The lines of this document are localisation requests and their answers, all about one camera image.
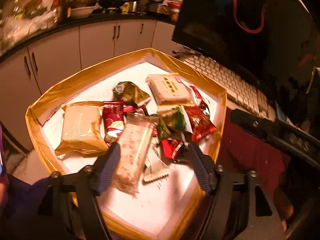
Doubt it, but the red candy wrapper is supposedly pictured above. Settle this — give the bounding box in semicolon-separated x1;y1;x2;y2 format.
161;138;187;161

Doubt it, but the beige biscuit bar packet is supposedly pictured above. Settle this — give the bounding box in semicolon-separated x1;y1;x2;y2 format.
112;113;159;196

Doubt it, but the white wrinkled snack packet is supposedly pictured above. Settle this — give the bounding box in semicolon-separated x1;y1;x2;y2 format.
143;144;170;183

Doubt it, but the long red snack packet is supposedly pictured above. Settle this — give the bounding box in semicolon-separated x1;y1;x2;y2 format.
102;100;124;144

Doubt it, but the green pea snack packet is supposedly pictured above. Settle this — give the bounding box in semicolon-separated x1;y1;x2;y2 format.
157;105;193;141

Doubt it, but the small red white sachet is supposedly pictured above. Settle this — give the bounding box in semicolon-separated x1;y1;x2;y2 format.
187;85;203;106

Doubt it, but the olive gold snack packet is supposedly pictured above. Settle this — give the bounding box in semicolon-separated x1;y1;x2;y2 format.
112;81;151;107

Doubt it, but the large cracker packet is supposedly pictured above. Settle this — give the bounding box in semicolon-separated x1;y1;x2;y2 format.
146;73;193;106

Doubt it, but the red triangular snack packet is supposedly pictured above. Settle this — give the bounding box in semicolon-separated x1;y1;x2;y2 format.
184;106;216;142

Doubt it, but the dark red table cloth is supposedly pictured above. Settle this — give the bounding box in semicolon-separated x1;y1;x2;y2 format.
182;107;293;240

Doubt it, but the golden pastry packet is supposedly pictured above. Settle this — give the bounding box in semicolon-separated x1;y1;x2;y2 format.
54;101;108;156

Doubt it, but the white mechanical keyboard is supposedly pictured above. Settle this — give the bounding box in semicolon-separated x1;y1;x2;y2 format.
176;53;276;121

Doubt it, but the gold cardboard box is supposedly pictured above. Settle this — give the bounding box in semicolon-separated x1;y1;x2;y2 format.
25;48;227;239

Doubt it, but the black computer monitor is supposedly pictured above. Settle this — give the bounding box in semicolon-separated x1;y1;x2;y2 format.
172;0;319;98

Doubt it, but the white bowl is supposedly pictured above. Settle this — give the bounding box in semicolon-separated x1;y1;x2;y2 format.
69;6;95;19

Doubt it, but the dark glass bottle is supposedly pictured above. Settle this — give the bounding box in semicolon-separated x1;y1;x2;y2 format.
61;0;70;22

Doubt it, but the black wok with lid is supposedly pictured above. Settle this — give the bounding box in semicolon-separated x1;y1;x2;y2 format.
97;0;140;9

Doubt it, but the orange cable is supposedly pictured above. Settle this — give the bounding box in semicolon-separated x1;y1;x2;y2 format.
220;0;267;34

